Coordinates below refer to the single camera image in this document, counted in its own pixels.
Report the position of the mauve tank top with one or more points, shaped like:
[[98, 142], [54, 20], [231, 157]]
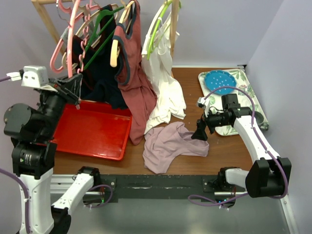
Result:
[[163, 144]]

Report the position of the lime green hanger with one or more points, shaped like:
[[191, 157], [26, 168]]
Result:
[[175, 8]]

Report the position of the pink plastic hanger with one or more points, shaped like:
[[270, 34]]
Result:
[[72, 21]]

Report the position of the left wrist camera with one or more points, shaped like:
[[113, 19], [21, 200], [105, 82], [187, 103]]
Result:
[[32, 76]]

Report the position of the white tank top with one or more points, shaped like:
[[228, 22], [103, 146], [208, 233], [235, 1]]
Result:
[[158, 68]]

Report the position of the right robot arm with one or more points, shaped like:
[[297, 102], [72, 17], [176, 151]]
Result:
[[270, 174]]

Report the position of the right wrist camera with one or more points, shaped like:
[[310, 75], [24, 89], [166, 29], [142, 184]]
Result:
[[204, 103]]

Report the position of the red plastic tray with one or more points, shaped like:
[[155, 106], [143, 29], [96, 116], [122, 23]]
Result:
[[95, 129]]

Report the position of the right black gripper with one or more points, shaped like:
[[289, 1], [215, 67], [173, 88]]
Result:
[[200, 133]]

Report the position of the cream hanger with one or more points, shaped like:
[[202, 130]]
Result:
[[115, 50]]

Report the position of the blue dotted plate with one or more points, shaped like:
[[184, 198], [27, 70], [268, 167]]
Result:
[[218, 78]]

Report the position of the floral serving tray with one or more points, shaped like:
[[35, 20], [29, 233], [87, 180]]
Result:
[[243, 84]]

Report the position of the outer pink hanger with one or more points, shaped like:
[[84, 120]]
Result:
[[63, 38]]

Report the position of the wooden clothes rack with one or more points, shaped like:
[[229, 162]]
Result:
[[39, 6]]

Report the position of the navy tank top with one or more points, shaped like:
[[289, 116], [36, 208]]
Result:
[[99, 83]]

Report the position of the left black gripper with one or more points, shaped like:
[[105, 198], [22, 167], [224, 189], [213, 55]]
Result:
[[71, 87]]

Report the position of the red tank top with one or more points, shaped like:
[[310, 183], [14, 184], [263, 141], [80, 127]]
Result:
[[135, 87]]

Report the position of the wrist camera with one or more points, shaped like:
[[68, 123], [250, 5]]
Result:
[[204, 103], [32, 76]]

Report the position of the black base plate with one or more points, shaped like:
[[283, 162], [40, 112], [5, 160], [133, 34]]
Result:
[[164, 186]]

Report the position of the beige hanger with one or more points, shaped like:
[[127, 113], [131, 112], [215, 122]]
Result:
[[85, 29]]

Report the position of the white hanger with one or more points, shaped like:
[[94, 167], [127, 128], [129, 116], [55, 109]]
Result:
[[149, 32]]

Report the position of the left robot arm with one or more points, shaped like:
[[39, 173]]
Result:
[[33, 158]]

